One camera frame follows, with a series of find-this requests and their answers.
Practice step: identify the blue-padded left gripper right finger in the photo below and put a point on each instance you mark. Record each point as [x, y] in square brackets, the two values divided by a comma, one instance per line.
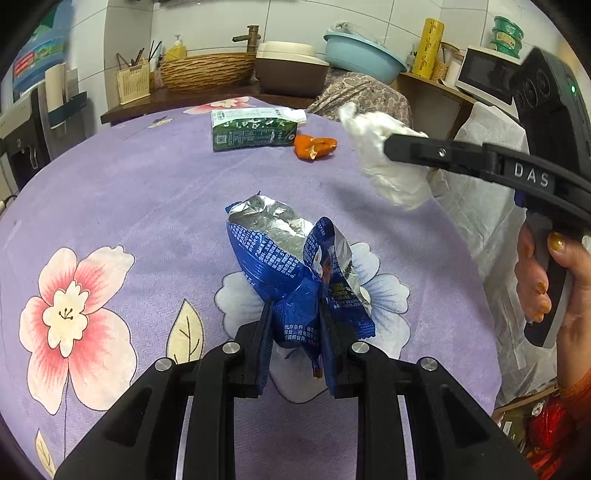
[355, 369]

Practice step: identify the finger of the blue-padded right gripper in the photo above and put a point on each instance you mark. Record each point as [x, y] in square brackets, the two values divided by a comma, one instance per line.
[457, 157]

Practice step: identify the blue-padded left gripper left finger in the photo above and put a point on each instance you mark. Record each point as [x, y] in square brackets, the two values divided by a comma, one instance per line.
[236, 369]

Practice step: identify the white tissue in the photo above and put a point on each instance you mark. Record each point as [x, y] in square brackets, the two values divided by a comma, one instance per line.
[382, 144]

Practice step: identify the blue foil snack bag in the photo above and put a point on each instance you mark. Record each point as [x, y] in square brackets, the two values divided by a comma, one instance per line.
[296, 265]

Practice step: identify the orange peel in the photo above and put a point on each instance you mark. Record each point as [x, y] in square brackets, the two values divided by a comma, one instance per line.
[309, 148]

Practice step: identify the green white milk carton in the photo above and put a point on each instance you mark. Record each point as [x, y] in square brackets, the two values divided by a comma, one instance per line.
[255, 127]

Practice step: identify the wooden side cabinet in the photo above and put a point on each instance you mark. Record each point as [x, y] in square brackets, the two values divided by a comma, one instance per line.
[437, 110]

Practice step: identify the white microwave oven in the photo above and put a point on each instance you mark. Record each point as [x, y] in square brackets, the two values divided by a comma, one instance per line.
[485, 74]

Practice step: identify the yellow roll package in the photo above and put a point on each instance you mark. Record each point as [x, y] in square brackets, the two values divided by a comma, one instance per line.
[428, 49]

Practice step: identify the paisley patterned cloth cover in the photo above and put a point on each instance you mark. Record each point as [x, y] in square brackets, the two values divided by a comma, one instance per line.
[367, 93]

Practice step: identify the green stacked bowls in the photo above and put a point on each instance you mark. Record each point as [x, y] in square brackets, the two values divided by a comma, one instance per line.
[507, 37]

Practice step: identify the purple floral tablecloth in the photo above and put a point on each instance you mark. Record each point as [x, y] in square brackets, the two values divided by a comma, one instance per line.
[116, 254]

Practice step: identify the light blue plastic basin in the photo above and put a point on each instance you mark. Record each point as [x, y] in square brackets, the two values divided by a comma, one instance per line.
[354, 53]

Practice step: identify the white nonwoven cloth cover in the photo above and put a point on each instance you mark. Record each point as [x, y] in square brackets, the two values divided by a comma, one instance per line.
[489, 221]

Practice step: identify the brown and cream sink basin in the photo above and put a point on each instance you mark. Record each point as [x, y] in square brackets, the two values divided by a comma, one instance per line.
[290, 69]

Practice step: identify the brass faucet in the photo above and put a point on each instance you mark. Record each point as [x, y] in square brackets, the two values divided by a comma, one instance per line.
[251, 38]

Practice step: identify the woven wicker basket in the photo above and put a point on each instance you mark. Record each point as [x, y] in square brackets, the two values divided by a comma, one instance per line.
[195, 74]

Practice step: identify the wooden counter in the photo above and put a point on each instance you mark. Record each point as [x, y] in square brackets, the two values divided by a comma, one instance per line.
[163, 100]

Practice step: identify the beige utensil holder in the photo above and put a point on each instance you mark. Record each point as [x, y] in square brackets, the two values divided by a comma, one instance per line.
[133, 83]

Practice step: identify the yellow soap dispenser bottle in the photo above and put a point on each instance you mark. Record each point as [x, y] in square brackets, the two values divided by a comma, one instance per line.
[176, 51]

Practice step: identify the water dispenser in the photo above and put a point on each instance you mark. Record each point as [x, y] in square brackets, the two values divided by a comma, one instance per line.
[32, 136]

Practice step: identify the paper towel roll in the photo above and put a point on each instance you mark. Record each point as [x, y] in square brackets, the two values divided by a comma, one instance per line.
[55, 90]

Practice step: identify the blue water jug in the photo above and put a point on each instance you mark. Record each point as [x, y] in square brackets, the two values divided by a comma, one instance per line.
[45, 49]

